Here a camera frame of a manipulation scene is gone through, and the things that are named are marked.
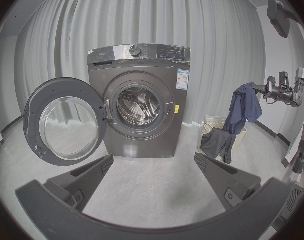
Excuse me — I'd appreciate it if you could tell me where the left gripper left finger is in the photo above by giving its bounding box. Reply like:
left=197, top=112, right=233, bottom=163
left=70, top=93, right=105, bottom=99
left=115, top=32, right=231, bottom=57
left=43, top=155, right=114, bottom=211

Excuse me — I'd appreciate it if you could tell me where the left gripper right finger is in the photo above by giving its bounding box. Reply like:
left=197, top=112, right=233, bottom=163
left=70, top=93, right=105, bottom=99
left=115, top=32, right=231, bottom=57
left=193, top=152, right=262, bottom=209

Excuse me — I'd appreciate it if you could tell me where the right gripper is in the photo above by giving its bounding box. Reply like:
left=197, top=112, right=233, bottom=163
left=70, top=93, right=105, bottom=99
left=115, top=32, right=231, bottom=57
left=263, top=81, right=280, bottom=102

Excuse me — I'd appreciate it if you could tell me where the dark blue T-shirt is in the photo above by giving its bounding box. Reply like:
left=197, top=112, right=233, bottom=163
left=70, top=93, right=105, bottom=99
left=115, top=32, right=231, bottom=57
left=222, top=82, right=263, bottom=135

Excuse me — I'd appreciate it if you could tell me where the cream laundry basket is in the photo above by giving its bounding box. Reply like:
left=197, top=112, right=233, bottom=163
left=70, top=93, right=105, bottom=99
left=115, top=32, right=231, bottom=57
left=197, top=115, right=248, bottom=160

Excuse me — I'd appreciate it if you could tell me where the grey washing machine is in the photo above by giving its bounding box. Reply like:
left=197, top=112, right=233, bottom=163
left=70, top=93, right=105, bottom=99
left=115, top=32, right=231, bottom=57
left=86, top=43, right=192, bottom=159

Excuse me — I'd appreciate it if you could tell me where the washing machine door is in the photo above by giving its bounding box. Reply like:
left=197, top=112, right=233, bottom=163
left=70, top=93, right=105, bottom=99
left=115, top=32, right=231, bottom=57
left=22, top=77, right=113, bottom=167

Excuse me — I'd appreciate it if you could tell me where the dark grey garment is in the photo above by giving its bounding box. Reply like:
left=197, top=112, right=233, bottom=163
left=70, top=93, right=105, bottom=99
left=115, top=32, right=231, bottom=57
left=199, top=128, right=237, bottom=165

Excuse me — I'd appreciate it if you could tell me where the white curtain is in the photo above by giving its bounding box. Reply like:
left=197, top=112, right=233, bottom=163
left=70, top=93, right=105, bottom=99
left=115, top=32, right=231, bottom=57
left=14, top=0, right=268, bottom=127

